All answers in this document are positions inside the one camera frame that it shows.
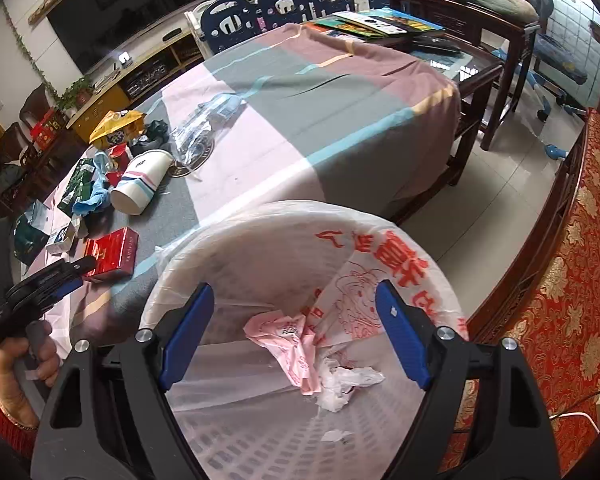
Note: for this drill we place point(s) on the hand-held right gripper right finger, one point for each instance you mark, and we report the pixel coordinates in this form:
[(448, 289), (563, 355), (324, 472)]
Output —
[(400, 335)]

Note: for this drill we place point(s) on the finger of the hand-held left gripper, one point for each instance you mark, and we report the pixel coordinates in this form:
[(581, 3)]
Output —
[(55, 272), (65, 288)]

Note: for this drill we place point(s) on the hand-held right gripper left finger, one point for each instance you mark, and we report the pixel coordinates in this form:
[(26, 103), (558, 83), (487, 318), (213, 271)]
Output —
[(187, 335)]

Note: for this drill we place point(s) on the red box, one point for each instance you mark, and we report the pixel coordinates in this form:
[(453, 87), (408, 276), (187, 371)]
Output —
[(112, 252)]

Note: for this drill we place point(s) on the white lined waste basket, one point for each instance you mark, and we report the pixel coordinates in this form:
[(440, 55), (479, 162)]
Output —
[(260, 450)]

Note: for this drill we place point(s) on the yellow snack bag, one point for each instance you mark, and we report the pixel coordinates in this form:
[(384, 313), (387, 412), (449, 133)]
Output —
[(117, 127)]

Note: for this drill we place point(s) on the person's left forearm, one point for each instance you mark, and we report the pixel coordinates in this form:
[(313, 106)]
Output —
[(7, 430)]

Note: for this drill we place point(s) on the person's left hand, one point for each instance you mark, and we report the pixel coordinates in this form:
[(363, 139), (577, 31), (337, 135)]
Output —
[(17, 380)]

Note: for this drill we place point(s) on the small white blue box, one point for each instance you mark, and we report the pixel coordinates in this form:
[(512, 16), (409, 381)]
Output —
[(62, 240)]

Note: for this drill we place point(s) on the dark green box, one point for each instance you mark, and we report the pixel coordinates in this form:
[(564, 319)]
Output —
[(30, 240)]

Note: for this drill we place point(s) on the white crumpled tissue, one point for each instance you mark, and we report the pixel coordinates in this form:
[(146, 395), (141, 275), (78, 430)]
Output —
[(337, 385)]

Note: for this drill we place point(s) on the blue face mask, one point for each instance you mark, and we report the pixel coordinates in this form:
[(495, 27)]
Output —
[(97, 195)]

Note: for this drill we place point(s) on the pink crumpled wrapper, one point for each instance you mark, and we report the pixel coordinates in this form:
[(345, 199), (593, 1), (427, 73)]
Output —
[(280, 335)]

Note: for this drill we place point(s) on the green packet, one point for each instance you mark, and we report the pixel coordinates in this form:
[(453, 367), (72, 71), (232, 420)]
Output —
[(77, 180)]

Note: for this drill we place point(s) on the dark clothing pile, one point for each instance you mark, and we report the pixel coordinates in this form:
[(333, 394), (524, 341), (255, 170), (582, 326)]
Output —
[(10, 180)]

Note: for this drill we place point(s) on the small white paper scrap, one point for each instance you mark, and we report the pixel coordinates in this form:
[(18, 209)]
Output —
[(337, 435)]

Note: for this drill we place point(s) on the white striped paper cup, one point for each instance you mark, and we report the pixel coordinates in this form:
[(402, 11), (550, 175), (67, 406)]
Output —
[(140, 180)]

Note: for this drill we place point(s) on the small red wrapper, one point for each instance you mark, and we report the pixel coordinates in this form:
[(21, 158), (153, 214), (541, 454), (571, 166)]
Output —
[(118, 155)]

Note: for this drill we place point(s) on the dark wooden armchair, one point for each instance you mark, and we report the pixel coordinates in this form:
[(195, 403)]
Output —
[(10, 145), (32, 105)]

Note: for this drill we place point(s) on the red gift boxes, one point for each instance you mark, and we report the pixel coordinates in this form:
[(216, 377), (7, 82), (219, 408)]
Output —
[(47, 127)]

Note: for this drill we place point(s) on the yellow white television cabinet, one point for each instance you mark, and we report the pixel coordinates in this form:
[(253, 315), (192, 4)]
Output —
[(100, 115)]

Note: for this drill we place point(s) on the dark cloth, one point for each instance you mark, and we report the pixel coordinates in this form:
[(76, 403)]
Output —
[(155, 132)]

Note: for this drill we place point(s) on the potted green plant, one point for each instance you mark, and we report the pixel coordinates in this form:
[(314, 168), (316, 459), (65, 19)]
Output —
[(77, 92)]

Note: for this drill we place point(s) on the clear plastic bag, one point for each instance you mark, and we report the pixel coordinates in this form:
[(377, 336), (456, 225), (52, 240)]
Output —
[(200, 125)]

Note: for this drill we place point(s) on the small white device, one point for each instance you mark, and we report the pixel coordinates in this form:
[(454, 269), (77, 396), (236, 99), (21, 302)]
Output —
[(125, 60)]

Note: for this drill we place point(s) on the plaid tablecloth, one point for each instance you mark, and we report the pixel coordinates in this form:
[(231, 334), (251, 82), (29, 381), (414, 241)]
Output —
[(330, 110)]

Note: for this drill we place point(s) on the small black box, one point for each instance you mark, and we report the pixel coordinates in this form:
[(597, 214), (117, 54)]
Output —
[(171, 37)]

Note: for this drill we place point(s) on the dark wooden glass table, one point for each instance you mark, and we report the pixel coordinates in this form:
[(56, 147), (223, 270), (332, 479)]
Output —
[(472, 75)]

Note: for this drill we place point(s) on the black television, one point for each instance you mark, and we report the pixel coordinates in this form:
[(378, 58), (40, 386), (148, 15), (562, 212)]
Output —
[(140, 5)]

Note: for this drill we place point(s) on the black case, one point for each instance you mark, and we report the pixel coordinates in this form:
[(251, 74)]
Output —
[(432, 44)]

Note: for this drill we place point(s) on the green picture book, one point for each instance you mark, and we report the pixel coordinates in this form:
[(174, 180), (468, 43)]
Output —
[(340, 30)]

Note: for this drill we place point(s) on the stack of books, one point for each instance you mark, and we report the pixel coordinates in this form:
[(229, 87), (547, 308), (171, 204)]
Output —
[(410, 22)]

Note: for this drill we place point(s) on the blue child chair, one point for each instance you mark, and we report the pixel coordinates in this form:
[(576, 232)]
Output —
[(555, 55)]

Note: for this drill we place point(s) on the blue white playpen fence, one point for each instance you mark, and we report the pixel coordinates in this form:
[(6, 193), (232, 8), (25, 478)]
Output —
[(280, 2)]

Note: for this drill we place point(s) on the grey green cushion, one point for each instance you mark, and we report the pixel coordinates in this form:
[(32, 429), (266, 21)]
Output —
[(505, 2)]

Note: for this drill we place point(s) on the grid glass window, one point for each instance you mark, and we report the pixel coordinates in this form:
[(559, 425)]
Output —
[(575, 15)]

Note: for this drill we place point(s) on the dark wooden sofa frame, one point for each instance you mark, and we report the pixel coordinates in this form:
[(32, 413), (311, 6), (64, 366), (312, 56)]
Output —
[(540, 260)]

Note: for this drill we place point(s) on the green wall vine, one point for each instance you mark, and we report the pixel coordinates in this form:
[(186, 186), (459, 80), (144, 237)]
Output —
[(27, 50)]

